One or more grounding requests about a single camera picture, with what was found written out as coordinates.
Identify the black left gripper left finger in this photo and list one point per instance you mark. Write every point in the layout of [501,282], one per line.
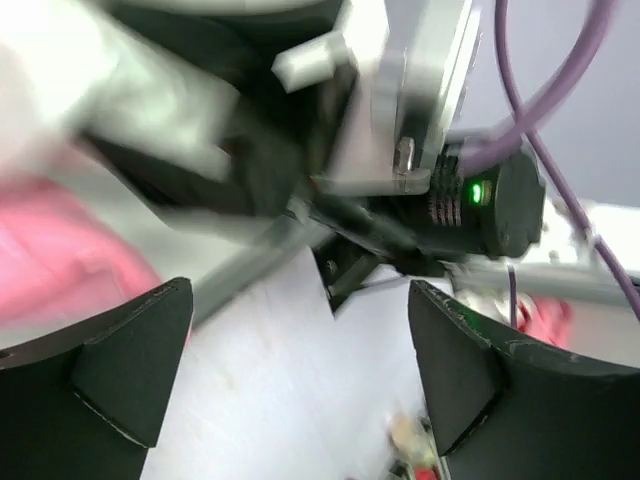
[88,401]

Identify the white pillow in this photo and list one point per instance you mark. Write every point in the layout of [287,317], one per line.
[57,60]

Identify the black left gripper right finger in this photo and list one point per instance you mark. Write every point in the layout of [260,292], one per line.
[503,405]

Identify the pink fabric pillowcase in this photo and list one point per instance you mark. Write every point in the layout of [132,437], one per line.
[59,264]

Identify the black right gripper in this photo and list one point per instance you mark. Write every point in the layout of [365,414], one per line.
[496,213]

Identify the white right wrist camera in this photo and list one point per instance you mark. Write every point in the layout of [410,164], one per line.
[412,80]

